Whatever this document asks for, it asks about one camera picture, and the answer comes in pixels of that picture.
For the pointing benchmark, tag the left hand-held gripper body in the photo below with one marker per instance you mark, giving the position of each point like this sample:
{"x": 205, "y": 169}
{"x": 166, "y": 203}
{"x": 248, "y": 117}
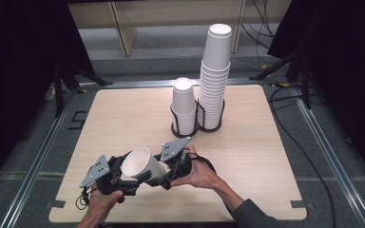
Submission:
{"x": 98, "y": 171}

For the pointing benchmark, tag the grey tape strip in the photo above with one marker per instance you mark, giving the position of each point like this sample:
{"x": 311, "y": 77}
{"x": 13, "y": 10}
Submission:
{"x": 301, "y": 204}
{"x": 55, "y": 204}

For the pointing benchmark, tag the black double cup holder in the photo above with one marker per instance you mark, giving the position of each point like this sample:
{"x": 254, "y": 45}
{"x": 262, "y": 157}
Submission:
{"x": 202, "y": 128}

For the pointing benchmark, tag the light wooden shelf unit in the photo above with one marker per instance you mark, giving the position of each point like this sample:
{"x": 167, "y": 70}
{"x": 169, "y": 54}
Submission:
{"x": 126, "y": 28}

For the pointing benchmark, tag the short stack of cups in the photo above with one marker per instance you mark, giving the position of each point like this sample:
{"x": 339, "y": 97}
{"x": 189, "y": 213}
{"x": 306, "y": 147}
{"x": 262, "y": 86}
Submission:
{"x": 183, "y": 110}

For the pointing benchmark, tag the person's right hand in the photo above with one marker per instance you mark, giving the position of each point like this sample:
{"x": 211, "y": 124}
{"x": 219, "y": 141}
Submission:
{"x": 202, "y": 174}

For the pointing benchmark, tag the black tripod stand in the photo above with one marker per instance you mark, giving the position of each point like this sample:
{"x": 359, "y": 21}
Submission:
{"x": 304, "y": 79}
{"x": 58, "y": 88}

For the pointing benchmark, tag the white object on floor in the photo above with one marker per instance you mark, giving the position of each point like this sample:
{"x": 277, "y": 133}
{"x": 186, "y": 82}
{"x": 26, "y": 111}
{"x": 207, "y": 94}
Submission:
{"x": 49, "y": 94}

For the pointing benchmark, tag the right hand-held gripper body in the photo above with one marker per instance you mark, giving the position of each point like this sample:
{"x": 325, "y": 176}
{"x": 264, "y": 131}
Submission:
{"x": 171, "y": 148}

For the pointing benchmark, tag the yellow tape piece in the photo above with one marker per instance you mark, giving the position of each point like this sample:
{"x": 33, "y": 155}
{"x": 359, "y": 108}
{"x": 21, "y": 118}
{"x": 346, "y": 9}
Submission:
{"x": 264, "y": 66}
{"x": 280, "y": 85}
{"x": 84, "y": 91}

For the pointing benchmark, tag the metal floor rail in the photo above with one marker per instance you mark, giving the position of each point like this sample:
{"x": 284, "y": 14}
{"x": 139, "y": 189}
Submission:
{"x": 34, "y": 164}
{"x": 133, "y": 84}
{"x": 332, "y": 164}

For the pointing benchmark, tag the black curtain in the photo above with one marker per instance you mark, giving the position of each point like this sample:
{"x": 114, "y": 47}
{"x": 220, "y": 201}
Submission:
{"x": 19, "y": 79}
{"x": 351, "y": 79}

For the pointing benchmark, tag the tall stack of cups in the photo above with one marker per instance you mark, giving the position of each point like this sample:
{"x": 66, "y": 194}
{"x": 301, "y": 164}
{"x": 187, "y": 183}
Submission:
{"x": 212, "y": 95}

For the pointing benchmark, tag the person's left hand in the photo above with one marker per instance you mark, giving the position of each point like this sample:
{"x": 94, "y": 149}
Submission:
{"x": 99, "y": 205}

